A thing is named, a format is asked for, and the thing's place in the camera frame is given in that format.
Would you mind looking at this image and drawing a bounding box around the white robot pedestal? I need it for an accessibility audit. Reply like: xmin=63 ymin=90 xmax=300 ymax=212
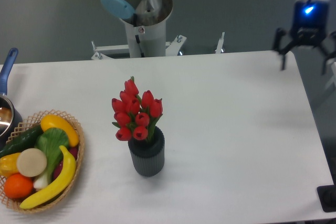
xmin=91 ymin=18 xmax=226 ymax=61

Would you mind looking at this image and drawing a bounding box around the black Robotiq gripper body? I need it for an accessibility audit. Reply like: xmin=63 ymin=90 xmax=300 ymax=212
xmin=288 ymin=1 xmax=329 ymax=48

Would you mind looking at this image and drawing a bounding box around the beige round disc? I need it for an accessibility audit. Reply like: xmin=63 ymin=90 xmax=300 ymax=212
xmin=16 ymin=148 xmax=47 ymax=177

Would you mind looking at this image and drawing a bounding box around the yellow squash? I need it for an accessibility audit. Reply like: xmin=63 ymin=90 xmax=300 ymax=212
xmin=40 ymin=114 xmax=79 ymax=147

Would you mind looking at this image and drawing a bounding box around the orange fruit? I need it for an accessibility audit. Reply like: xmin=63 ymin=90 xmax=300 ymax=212
xmin=4 ymin=173 xmax=33 ymax=199

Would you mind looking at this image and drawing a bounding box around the black device at table edge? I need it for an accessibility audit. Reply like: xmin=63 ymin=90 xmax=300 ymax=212
xmin=317 ymin=185 xmax=335 ymax=212

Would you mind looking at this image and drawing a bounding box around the dark grey ribbed vase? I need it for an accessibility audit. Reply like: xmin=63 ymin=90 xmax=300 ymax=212
xmin=128 ymin=126 xmax=165 ymax=177

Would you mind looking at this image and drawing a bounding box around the yellow banana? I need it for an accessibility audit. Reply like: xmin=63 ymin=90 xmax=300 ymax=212
xmin=19 ymin=145 xmax=76 ymax=210

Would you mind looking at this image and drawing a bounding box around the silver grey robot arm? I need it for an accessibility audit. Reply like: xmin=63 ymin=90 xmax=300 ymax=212
xmin=100 ymin=0 xmax=335 ymax=73

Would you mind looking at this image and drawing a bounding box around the red tulip bouquet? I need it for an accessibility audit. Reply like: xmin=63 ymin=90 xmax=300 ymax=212
xmin=111 ymin=76 xmax=163 ymax=144

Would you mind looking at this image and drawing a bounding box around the yellow bell pepper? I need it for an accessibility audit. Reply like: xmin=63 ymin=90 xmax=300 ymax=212
xmin=1 ymin=153 xmax=20 ymax=177

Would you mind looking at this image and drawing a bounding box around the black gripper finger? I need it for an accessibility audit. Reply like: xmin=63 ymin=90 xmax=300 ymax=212
xmin=271 ymin=27 xmax=301 ymax=71
xmin=315 ymin=38 xmax=335 ymax=75

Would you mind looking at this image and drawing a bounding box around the green bok choy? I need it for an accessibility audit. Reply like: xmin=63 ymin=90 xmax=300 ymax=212
xmin=34 ymin=127 xmax=69 ymax=191

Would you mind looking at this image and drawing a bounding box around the woven wicker basket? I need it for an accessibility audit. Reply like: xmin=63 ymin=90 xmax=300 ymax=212
xmin=1 ymin=110 xmax=85 ymax=214

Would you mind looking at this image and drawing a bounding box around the purple red vegetable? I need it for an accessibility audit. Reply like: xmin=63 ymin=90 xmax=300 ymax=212
xmin=53 ymin=146 xmax=78 ymax=180

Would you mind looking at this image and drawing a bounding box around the blue handled saucepan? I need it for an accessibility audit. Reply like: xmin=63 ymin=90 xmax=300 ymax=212
xmin=1 ymin=48 xmax=23 ymax=149

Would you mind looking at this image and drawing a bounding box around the dark green cucumber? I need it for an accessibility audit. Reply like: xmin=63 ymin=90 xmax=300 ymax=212
xmin=1 ymin=124 xmax=43 ymax=157

